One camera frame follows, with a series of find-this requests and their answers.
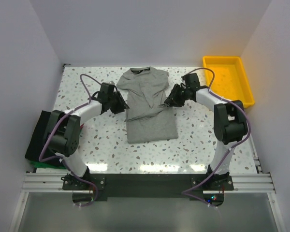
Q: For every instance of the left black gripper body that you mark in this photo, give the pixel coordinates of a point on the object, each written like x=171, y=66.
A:
x=109, y=100

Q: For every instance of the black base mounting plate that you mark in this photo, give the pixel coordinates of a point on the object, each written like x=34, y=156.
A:
x=101, y=187

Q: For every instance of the yellow plastic bin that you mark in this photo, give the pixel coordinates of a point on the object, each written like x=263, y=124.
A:
x=230, y=78

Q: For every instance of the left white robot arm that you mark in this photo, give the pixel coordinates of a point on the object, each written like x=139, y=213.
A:
x=62, y=133

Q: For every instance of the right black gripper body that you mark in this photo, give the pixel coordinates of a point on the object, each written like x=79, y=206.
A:
x=185, y=93

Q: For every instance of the grey t shirt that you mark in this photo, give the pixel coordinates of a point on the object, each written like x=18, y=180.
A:
x=146, y=119

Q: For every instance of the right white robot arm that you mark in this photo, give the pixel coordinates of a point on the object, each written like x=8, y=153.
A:
x=231, y=126

